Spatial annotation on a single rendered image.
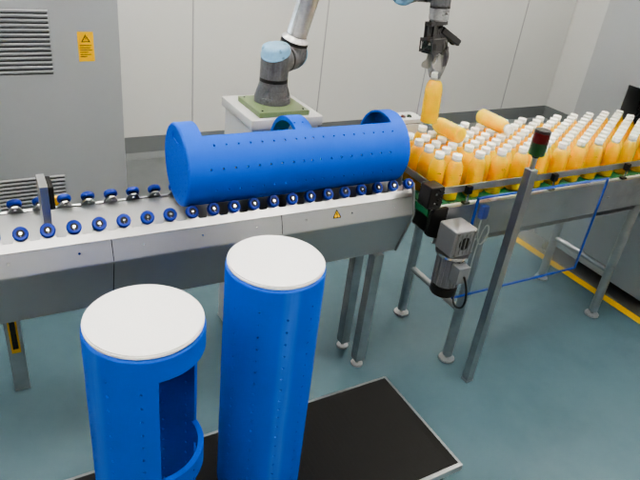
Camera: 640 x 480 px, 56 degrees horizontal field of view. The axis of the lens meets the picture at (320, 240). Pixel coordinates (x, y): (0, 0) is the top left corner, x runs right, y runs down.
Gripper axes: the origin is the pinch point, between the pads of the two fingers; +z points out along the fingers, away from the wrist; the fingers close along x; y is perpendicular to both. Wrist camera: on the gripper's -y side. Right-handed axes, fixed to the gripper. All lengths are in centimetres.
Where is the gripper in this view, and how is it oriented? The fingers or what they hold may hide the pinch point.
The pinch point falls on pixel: (435, 74)
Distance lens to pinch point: 247.6
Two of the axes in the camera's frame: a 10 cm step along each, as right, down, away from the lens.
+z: -0.4, 8.9, 4.5
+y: -8.3, 2.2, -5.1
